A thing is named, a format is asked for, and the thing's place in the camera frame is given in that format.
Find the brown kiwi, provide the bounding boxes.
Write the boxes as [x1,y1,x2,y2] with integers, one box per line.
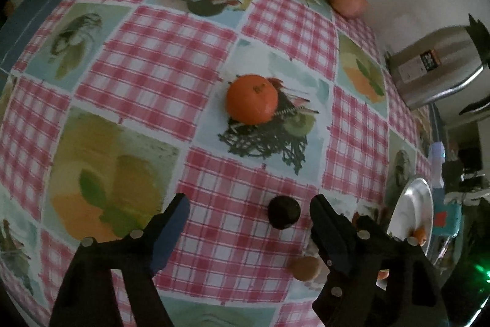
[289,257,322,282]

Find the dark plum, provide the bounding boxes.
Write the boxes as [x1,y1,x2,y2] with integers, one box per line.
[267,196,301,230]

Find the steel round tray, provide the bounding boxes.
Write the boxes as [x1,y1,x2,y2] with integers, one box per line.
[387,176,434,255]

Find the teal tissue box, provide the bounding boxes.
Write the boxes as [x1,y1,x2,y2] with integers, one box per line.
[433,203,463,237]

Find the white power strip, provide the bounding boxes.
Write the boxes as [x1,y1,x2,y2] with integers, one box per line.
[428,142,446,188]

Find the orange far tangerine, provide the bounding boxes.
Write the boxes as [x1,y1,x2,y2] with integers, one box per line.
[226,74,278,125]

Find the steel thermos jug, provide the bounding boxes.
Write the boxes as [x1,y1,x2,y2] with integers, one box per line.
[387,17,489,109]

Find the checkered fruit tablecloth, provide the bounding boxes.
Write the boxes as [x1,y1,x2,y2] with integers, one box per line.
[1,0,431,326]

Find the red apple right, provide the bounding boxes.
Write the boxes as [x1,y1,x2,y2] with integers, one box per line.
[329,0,368,19]

